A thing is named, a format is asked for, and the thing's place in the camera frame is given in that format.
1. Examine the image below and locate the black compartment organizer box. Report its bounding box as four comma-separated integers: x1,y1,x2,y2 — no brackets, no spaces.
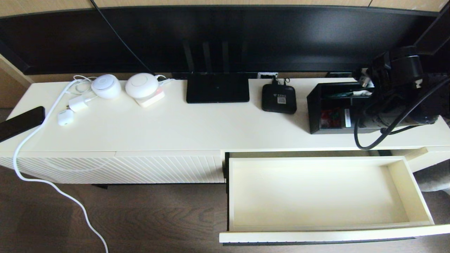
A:
306,82,426,135

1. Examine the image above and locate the cream ribbed drawer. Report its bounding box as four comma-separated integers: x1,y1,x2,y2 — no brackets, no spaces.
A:
219,147,450,246

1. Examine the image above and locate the white slatted cabinet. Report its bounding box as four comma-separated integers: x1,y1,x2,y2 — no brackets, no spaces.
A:
0,77,450,185

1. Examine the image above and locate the black set-top box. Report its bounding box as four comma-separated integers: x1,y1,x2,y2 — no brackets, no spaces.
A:
261,83,297,115

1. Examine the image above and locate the black flat TV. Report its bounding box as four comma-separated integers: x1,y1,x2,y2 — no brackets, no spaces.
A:
0,5,450,76

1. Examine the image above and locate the black router with antennas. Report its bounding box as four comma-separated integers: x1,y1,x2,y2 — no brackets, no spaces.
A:
182,40,250,104

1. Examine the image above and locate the white box with pink edge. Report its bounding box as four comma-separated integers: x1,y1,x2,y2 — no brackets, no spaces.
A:
135,88,166,108

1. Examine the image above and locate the white dome device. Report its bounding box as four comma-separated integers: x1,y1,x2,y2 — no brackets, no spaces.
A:
125,73,160,99

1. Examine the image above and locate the white round smart speaker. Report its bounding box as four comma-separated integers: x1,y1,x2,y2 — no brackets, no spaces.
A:
91,74,123,100

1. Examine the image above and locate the white charger adapter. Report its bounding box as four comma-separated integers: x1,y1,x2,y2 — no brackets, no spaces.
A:
68,96,89,113

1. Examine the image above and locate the white earbud case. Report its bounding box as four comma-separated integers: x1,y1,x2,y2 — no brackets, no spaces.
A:
57,109,75,127

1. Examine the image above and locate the black smartphone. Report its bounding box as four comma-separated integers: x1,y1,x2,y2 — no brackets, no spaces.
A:
0,106,46,143

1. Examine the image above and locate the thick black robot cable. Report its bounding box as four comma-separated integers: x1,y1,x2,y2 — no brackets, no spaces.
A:
353,76,450,151

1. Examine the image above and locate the thin black hanging cable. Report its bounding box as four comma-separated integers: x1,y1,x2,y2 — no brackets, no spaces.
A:
89,0,157,75

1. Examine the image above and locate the thin white cable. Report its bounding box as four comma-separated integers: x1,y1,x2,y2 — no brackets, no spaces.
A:
73,74,98,96

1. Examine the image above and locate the thick white cable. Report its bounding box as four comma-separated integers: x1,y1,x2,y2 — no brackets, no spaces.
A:
13,79,109,253

